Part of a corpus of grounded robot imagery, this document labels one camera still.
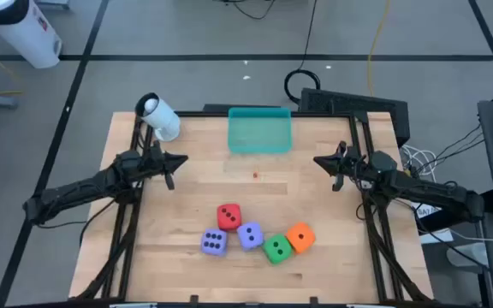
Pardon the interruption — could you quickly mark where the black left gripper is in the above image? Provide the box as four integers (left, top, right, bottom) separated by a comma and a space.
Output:
142, 140, 189, 192

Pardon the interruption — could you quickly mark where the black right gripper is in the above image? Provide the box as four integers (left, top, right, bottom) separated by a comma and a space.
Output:
313, 140, 374, 192

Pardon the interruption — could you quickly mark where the orange foam die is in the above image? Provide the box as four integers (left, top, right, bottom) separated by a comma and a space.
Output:
285, 222, 317, 255

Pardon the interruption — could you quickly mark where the red foam die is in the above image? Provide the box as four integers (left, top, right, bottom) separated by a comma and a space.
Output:
217, 203, 243, 233

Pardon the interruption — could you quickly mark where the purple foam die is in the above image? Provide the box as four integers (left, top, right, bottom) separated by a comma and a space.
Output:
236, 221, 265, 252
200, 228, 229, 258

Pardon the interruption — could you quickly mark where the green foam die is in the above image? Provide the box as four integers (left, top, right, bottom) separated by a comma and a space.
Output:
262, 234, 294, 265

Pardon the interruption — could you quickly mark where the white cylinder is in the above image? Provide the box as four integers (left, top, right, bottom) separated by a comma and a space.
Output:
134, 92, 182, 143

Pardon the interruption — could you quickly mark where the teal plastic bin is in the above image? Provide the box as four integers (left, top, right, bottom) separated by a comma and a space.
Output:
228, 106, 294, 155

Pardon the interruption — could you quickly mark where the white paper label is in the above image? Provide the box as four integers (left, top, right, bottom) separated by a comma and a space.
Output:
413, 203, 456, 246

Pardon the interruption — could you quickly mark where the black desk bar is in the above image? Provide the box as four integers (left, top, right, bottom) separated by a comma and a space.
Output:
417, 209, 493, 235

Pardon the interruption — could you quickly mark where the grey plastic container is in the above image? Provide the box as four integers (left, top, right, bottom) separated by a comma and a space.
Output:
445, 241, 490, 270

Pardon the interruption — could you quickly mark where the white trash can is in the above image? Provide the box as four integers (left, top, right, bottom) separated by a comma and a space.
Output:
0, 0, 63, 70

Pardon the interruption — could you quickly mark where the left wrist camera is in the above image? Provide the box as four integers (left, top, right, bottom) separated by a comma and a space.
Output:
116, 149, 144, 172

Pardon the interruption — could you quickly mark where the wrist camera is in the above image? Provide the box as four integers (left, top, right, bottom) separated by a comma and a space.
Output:
116, 149, 144, 172
370, 150, 397, 172

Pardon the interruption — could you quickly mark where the black aluminium frame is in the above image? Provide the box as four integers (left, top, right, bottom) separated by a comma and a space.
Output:
73, 110, 435, 308

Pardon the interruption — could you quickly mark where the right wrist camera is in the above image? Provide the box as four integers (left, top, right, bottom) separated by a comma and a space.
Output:
370, 150, 397, 172

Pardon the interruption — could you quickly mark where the black coiled floor cable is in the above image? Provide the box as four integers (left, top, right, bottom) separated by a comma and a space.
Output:
283, 0, 322, 105

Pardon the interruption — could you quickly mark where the white cable bundle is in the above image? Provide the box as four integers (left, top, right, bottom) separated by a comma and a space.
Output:
400, 144, 439, 196

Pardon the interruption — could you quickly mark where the black desk cable bundle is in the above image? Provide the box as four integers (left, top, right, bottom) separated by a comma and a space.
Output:
413, 122, 484, 177

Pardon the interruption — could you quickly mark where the yellow floor cable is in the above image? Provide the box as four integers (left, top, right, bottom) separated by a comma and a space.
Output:
365, 0, 392, 98

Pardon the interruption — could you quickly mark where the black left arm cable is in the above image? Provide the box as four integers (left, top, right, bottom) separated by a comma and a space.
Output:
35, 198, 117, 248

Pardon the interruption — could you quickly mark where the white floor cable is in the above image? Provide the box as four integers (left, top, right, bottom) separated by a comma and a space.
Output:
419, 226, 493, 243

